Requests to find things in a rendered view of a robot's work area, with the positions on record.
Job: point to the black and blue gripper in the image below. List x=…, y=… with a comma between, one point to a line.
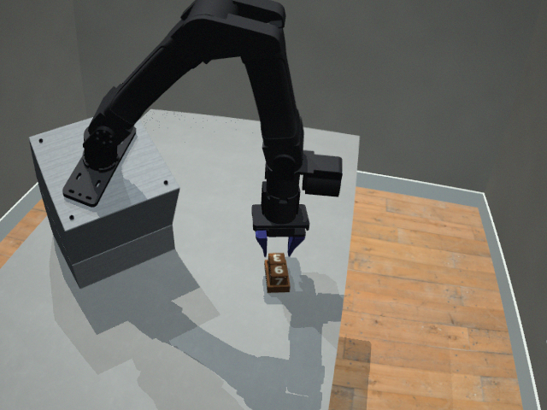
x=280, y=220

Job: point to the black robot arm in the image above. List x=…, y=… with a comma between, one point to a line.
x=207, y=32

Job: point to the brown wooden tray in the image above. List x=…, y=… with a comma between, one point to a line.
x=275, y=288

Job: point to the brown wooden number cube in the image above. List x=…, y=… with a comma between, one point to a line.
x=278, y=275
x=276, y=259

